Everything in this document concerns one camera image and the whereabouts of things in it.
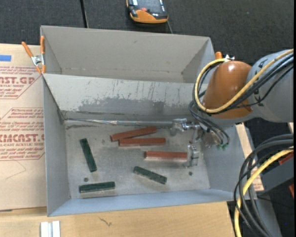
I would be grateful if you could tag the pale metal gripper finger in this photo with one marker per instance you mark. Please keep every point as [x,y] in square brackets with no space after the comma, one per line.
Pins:
[193,154]
[179,125]

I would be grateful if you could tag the dark green flat block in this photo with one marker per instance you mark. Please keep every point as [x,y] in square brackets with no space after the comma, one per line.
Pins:
[150,175]
[88,155]
[96,187]

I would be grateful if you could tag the brown cardboard board, red print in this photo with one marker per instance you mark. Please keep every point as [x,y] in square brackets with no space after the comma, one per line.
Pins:
[19,176]

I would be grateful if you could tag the red-brown flat block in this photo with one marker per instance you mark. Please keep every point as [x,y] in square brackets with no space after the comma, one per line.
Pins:
[165,155]
[133,133]
[143,142]

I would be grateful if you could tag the grey metal bin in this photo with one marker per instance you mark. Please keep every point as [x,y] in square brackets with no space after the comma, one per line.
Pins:
[128,58]

